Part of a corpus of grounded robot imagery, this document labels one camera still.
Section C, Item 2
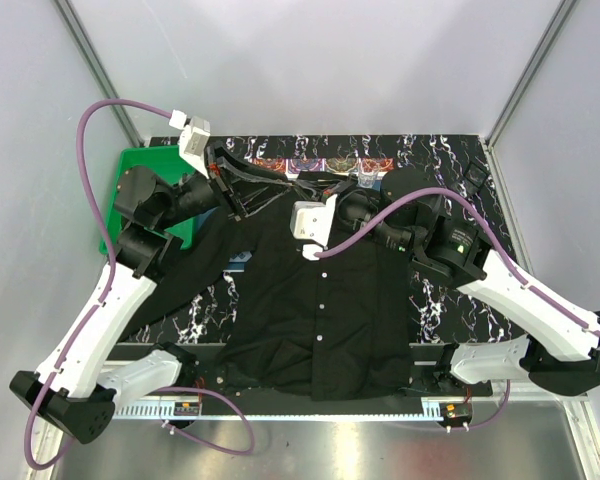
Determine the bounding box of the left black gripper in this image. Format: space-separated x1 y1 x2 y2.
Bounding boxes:
156 141 291 230

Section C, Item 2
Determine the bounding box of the black button shirt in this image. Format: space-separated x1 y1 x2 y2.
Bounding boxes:
124 192 416 401

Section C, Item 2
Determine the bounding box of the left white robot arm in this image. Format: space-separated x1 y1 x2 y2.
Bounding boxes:
9 143 293 444

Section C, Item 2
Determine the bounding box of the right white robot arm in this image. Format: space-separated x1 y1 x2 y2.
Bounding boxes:
290 169 600 397

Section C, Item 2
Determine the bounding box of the black brooch box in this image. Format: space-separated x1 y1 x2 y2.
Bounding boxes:
463 162 490 196

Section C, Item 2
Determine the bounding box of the blue patterned placemat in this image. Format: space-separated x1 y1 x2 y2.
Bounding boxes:
199 157 399 274

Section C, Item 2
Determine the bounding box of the clear drinking glass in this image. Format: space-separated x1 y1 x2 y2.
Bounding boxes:
358 165 379 189

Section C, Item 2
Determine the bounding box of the green plastic tray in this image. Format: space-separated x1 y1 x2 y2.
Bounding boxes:
105 146 206 250

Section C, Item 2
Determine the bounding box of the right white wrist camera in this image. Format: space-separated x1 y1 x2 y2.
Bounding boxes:
290 195 337 261

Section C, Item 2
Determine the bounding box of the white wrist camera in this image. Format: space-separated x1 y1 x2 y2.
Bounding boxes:
290 195 337 261
169 110 211 178

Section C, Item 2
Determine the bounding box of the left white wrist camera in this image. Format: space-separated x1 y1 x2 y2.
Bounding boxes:
169 110 211 178

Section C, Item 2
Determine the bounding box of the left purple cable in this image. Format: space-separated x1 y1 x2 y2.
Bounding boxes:
23 99 256 471

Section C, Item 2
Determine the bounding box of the purple cable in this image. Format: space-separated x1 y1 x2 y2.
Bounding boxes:
23 99 256 471
314 188 600 432

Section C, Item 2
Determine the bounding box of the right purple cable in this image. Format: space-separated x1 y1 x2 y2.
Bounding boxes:
314 188 600 432

